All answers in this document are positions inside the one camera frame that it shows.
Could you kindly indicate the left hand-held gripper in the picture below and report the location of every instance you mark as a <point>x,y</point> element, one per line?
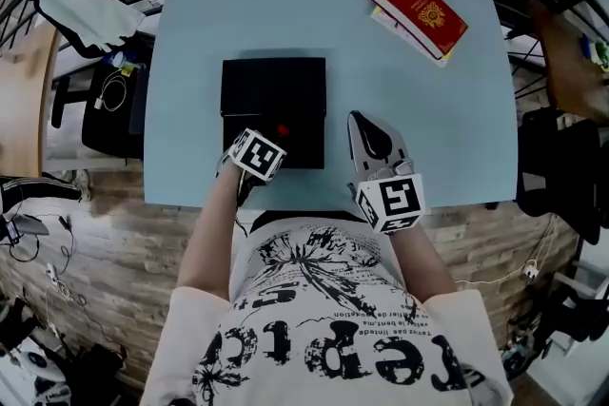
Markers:
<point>257,154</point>

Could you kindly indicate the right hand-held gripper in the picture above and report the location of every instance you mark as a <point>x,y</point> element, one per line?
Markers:
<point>392,199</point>

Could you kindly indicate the small red-capped bottle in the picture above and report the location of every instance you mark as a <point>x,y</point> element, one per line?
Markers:
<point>283,129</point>

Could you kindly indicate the black box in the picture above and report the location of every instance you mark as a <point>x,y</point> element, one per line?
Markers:
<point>271,85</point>

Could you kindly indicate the person's right forearm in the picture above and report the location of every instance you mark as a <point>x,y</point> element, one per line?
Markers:
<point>421,261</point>

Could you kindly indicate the person's left forearm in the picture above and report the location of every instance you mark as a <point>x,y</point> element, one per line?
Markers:
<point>209,233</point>

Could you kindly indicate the blue and yellow bottle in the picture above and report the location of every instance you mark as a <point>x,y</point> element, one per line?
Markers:
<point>119,61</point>

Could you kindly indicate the person's white printed shirt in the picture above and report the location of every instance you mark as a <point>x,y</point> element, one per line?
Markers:
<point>323,323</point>

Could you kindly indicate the black chair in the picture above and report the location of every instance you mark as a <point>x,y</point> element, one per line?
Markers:
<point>114,128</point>

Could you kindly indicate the white and yellow booklet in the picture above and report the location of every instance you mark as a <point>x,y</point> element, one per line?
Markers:
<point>404,35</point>

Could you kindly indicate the black backpack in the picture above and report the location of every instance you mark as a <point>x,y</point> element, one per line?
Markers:
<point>556,166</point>

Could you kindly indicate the red hardcover book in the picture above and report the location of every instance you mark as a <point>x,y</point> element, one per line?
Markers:
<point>418,9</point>

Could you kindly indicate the brown wooden table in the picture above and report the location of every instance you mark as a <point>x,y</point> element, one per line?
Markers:
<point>571,71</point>

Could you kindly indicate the white power strip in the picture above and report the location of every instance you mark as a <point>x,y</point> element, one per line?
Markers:
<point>56,280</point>

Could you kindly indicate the light wooden desk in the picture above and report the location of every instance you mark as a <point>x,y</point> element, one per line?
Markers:
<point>24,109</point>

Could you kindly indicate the grey handheld device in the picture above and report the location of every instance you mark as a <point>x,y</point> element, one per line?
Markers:
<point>21,228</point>

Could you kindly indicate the green round container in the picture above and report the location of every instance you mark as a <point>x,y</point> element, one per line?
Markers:
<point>600,53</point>

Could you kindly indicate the black bag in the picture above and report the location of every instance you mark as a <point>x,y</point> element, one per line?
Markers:
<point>95,375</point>

